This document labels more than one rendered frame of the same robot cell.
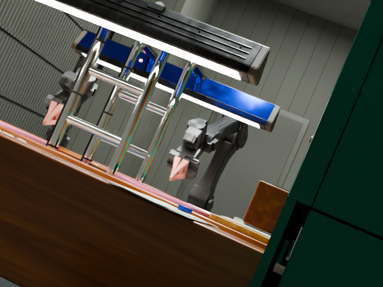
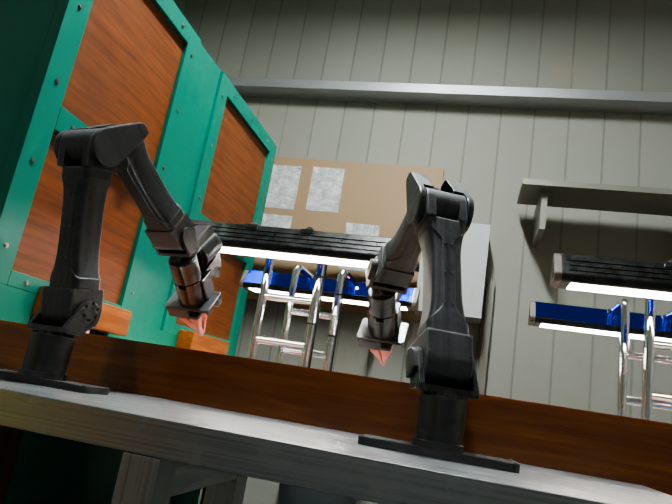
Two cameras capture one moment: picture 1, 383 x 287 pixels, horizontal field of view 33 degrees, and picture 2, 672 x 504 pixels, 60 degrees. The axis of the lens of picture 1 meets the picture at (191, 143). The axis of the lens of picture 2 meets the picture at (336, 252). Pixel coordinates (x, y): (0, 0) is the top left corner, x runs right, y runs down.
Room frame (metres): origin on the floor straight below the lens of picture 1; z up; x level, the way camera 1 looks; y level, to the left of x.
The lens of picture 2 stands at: (3.26, 0.34, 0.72)
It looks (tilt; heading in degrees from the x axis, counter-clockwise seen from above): 14 degrees up; 183
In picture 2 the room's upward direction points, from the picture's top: 9 degrees clockwise
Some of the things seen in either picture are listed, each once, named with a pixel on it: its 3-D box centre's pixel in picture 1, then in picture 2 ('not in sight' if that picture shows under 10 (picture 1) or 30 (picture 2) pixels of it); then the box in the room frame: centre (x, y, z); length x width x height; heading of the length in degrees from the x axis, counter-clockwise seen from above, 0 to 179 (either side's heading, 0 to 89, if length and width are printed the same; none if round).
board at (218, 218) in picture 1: (249, 231); not in sight; (1.49, -0.20, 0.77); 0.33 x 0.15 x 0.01; 168
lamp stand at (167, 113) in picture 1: (140, 130); (275, 316); (1.77, 0.14, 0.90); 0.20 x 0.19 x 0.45; 78
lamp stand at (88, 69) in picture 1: (94, 98); (314, 337); (1.38, 0.23, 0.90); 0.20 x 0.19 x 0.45; 78
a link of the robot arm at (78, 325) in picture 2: (200, 203); (62, 317); (2.35, -0.11, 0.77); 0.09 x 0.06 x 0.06; 67
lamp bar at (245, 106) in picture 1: (174, 78); (276, 241); (1.85, 0.12, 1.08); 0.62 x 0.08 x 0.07; 78
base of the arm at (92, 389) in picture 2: not in sight; (47, 357); (2.36, -0.12, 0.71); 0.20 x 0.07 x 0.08; 79
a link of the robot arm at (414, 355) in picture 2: (56, 140); (441, 373); (2.47, 0.47, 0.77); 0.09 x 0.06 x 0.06; 101
